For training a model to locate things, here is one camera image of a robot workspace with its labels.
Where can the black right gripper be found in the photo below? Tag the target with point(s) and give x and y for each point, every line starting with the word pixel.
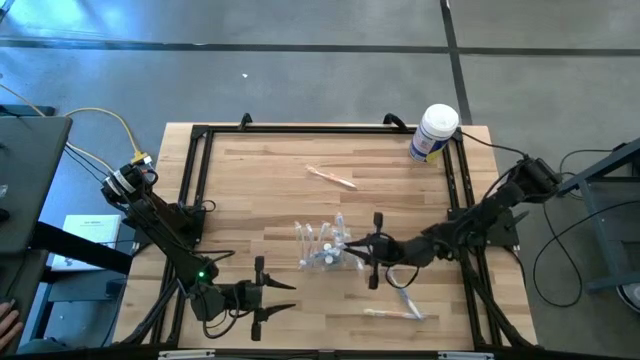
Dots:
pixel 387 250

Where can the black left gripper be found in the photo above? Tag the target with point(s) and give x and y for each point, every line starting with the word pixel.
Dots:
pixel 247 297

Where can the clear plastic bag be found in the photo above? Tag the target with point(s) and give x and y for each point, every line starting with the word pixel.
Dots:
pixel 312 257

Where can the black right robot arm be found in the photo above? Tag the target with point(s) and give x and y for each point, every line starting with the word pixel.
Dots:
pixel 480 215

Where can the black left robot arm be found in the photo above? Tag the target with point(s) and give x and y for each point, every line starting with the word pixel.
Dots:
pixel 170 235

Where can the white blue wipes canister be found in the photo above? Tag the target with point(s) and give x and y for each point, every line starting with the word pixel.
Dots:
pixel 432 135

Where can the white booklet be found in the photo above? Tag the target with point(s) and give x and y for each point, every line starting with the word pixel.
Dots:
pixel 95 230

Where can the black desk beam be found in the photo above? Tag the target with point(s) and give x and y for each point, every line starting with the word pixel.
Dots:
pixel 80 247

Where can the person's hand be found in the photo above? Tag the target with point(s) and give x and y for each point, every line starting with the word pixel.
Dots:
pixel 7 322

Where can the person's shoe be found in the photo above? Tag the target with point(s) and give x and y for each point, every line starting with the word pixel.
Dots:
pixel 630 297

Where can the dark grey desk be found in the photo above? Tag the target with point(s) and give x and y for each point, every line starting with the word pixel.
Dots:
pixel 30 175

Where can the silver bracket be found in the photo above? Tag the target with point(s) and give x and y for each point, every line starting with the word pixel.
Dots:
pixel 465 355
pixel 185 354

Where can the black aluminium table frame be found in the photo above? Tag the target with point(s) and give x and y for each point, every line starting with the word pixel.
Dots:
pixel 325 129

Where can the grey desk frame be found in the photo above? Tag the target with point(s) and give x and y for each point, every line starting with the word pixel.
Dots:
pixel 602 240

